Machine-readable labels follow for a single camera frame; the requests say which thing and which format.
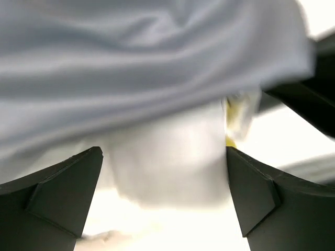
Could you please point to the white pillow yellow edge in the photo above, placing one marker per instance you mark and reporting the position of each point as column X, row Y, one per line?
column 179, row 160

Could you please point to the grey pillowcase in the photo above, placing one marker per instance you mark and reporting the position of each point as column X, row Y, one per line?
column 75, row 68

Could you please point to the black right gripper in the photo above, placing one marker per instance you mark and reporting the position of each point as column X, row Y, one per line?
column 313, row 98

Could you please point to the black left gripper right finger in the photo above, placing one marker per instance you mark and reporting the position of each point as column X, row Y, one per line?
column 278, row 211

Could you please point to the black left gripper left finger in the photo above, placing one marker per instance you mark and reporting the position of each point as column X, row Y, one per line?
column 47, row 210

